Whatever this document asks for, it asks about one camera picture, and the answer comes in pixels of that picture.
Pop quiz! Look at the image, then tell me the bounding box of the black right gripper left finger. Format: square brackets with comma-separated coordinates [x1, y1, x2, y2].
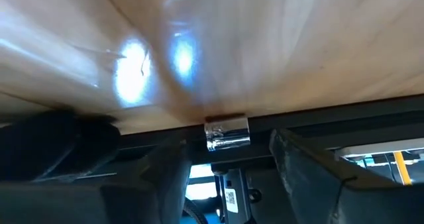
[0, 141, 193, 224]

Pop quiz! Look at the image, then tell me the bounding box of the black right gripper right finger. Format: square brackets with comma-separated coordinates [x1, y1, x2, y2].
[269, 129, 424, 224]

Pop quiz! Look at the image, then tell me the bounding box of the yellow vertical bar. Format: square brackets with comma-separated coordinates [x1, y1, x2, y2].
[393, 150, 413, 186]

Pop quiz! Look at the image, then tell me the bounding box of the grey device with QR label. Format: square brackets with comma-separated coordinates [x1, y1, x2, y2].
[211, 164, 263, 224]

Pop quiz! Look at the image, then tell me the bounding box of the black aluminium table frame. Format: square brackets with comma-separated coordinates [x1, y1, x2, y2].
[112, 93, 424, 165]

